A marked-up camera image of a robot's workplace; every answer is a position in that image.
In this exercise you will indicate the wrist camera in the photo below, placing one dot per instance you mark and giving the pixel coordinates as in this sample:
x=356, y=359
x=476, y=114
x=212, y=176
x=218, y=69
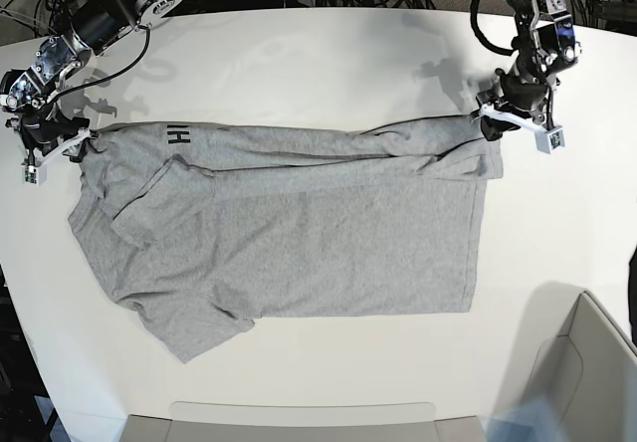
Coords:
x=549, y=140
x=34, y=173

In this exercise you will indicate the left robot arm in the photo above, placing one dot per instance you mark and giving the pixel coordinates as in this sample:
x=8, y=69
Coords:
x=545, y=43

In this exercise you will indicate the grey T-shirt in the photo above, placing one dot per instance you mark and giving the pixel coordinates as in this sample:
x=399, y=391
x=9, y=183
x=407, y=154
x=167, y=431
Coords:
x=204, y=229

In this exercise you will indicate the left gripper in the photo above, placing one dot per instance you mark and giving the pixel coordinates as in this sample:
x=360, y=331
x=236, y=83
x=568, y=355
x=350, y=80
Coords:
x=511, y=96

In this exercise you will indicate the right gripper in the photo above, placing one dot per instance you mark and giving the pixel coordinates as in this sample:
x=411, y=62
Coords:
x=45, y=134

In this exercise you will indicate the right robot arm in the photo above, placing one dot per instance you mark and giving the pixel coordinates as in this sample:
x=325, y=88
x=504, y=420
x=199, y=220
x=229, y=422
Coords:
x=82, y=29

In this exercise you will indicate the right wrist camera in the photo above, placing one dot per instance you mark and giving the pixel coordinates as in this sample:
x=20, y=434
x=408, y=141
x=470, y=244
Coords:
x=34, y=173

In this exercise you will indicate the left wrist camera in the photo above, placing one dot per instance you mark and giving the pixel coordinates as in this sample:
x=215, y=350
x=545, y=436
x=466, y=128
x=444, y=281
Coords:
x=549, y=140

